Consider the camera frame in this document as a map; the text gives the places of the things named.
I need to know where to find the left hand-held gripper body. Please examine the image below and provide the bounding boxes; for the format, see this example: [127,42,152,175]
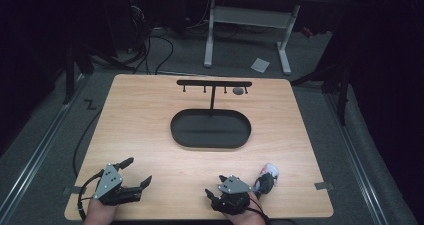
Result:
[93,163,143,207]

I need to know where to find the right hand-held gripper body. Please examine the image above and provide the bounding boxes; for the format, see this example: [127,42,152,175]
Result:
[213,175,254,216]

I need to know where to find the black white red keychain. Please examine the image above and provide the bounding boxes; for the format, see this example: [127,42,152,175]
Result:
[253,162,280,196]

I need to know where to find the black hook rack with tray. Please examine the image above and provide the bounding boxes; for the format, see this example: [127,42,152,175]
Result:
[169,79,253,150]

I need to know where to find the person's left hand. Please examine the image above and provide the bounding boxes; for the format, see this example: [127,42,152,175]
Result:
[82,198,118,225]

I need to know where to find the person's right hand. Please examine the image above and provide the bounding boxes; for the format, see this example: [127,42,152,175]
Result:
[229,191,267,225]

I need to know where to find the gray tape strip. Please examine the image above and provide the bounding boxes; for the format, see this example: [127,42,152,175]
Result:
[314,181,335,191]
[62,185,83,196]

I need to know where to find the black metal stand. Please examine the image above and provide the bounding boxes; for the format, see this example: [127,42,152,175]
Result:
[62,43,95,106]
[290,59,355,127]

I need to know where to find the gray paper sheet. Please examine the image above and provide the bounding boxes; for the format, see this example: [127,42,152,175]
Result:
[250,57,271,74]

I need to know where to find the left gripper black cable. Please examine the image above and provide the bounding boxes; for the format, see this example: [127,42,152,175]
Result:
[76,169,105,222]

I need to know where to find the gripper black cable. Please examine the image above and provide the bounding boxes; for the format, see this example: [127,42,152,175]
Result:
[248,197,272,225]
[76,169,105,222]

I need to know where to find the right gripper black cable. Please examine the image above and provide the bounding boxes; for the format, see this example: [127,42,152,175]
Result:
[248,197,272,225]

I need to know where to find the long black floor cable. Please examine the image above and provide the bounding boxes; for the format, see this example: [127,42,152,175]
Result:
[72,108,103,179]

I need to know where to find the metal floor rail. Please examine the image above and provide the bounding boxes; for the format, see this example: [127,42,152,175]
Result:
[0,74,88,217]
[324,92,389,225]

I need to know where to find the bundle of black cables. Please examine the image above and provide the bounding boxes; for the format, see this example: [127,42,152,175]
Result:
[114,0,175,76]

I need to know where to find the white metal desk frame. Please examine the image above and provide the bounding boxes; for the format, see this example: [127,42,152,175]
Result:
[203,0,302,76]

